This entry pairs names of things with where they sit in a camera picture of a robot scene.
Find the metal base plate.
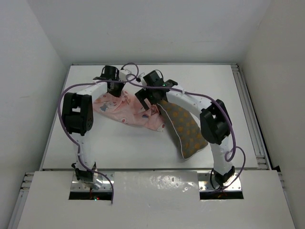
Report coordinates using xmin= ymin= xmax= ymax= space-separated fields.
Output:
xmin=198 ymin=170 xmax=243 ymax=192
xmin=70 ymin=171 xmax=114 ymax=193

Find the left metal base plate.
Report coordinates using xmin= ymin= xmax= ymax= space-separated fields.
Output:
xmin=70 ymin=171 xmax=114 ymax=193

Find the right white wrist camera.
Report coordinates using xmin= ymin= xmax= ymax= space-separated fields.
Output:
xmin=140 ymin=76 xmax=147 ymax=86

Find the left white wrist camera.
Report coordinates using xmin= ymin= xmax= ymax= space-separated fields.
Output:
xmin=119 ymin=69 xmax=133 ymax=82

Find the right aluminium frame rail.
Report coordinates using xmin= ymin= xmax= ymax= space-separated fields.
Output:
xmin=231 ymin=64 xmax=272 ymax=170

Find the grey orange dotted pillow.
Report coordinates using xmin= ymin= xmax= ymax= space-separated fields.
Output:
xmin=157 ymin=100 xmax=208 ymax=160

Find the white front cover board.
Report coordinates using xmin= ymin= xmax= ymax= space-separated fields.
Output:
xmin=18 ymin=170 xmax=294 ymax=229

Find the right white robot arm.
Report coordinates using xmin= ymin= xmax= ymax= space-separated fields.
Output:
xmin=135 ymin=70 xmax=236 ymax=189

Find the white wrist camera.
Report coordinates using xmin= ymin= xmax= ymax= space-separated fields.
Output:
xmin=140 ymin=76 xmax=147 ymax=86
xmin=119 ymin=69 xmax=133 ymax=82

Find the left aluminium frame rail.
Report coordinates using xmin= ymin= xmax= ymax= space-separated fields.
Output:
xmin=7 ymin=172 xmax=34 ymax=229

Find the aluminium frame rail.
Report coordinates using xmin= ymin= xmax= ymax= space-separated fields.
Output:
xmin=7 ymin=172 xmax=34 ymax=229
xmin=231 ymin=64 xmax=272 ymax=170

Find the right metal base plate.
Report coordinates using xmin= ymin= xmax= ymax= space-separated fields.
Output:
xmin=198 ymin=170 xmax=243 ymax=192

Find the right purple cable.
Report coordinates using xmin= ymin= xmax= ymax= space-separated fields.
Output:
xmin=126 ymin=73 xmax=247 ymax=191

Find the purple cable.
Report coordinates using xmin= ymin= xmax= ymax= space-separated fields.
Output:
xmin=58 ymin=62 xmax=140 ymax=205
xmin=126 ymin=73 xmax=247 ymax=191

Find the pink cartoon print pillowcase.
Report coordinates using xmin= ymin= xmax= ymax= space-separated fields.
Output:
xmin=93 ymin=90 xmax=165 ymax=132

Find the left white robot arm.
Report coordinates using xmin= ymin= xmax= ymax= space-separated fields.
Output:
xmin=58 ymin=65 xmax=130 ymax=189

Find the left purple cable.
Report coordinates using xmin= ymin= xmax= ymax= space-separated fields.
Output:
xmin=58 ymin=62 xmax=140 ymax=205

